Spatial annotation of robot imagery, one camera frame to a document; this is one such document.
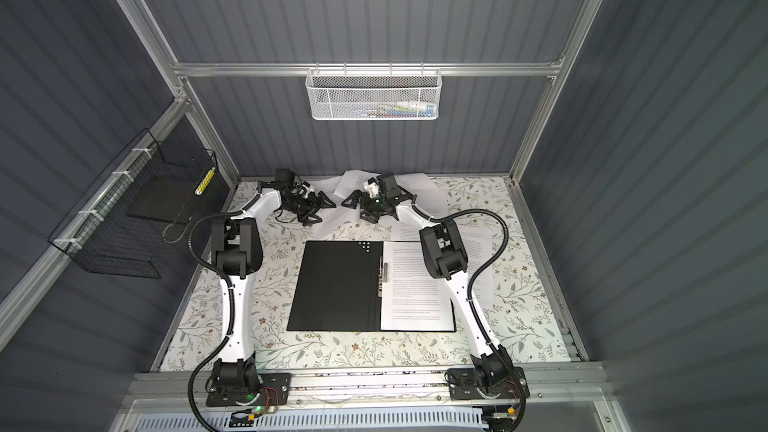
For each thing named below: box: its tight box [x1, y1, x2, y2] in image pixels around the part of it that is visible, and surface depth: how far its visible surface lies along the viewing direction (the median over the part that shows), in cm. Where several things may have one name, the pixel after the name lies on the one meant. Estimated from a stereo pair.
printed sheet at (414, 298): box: [381, 241, 455, 331], surface depth 91 cm
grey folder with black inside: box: [287, 240, 457, 333], surface depth 95 cm
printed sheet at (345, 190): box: [308, 170, 381, 238], surface depth 108 cm
